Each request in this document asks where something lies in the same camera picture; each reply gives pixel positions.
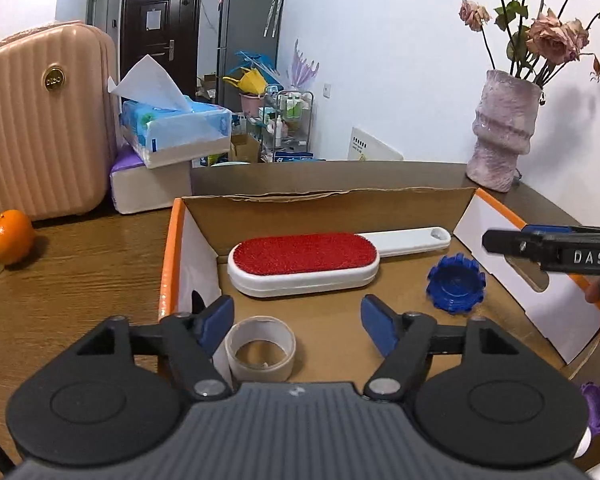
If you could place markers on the dried pink roses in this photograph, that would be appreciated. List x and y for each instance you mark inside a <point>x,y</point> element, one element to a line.
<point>550,35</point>

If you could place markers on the blue tissue pack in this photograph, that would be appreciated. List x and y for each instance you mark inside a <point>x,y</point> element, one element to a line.
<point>180,130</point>

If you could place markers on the blue ridged bottle cap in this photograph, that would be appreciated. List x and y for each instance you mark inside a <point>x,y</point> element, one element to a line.
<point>455,285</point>

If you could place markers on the clear tape roll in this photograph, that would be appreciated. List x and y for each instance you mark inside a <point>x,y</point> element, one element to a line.
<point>280,360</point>

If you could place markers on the pink textured vase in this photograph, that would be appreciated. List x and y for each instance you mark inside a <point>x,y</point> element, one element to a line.
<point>502,130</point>

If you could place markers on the purple wall decal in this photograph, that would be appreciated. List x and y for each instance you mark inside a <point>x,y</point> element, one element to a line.
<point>302,67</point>

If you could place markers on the folded umbrella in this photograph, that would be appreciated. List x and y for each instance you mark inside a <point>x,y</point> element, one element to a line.
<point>277,0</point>

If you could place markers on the grey refrigerator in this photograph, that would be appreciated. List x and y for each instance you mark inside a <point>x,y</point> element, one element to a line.
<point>245,35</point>

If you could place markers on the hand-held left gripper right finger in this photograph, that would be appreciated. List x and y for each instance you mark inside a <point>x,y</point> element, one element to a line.
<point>377,325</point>

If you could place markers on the red and white lint brush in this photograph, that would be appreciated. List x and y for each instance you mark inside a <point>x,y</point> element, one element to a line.
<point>300,255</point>

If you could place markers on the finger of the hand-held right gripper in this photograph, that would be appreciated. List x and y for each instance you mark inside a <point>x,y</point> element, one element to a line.
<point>555,230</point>
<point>515,245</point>

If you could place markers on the white round cap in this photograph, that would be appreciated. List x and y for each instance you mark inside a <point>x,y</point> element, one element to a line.
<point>583,444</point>

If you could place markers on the dark brown door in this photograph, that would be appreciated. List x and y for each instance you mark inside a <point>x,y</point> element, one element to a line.
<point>155,60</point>

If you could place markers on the yellow watering can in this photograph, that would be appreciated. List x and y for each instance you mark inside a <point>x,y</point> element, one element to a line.
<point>250,82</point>

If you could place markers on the metal trolley rack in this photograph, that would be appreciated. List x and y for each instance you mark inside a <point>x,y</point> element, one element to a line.
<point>287,120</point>

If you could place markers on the white flat panel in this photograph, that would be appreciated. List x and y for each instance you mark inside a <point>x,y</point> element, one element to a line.
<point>372,147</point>

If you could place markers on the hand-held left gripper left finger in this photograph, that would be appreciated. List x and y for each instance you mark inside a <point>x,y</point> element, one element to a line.
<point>217,322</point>

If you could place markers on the printed cardboard box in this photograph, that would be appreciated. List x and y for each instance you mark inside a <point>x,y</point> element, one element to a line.
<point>330,320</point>

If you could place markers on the pink ribbed suitcase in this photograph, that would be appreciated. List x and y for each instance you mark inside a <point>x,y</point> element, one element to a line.
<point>45,135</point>

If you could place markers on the purple ridged bottle cap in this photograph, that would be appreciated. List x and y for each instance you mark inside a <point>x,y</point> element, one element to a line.
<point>596,407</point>

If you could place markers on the purple tissue pack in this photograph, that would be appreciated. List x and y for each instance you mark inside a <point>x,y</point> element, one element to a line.
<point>145,190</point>

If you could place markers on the orange fruit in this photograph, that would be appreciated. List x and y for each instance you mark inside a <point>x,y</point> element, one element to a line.
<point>11,237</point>

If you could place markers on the blue plastic hanger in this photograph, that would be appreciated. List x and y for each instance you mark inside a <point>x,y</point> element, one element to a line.
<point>252,60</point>

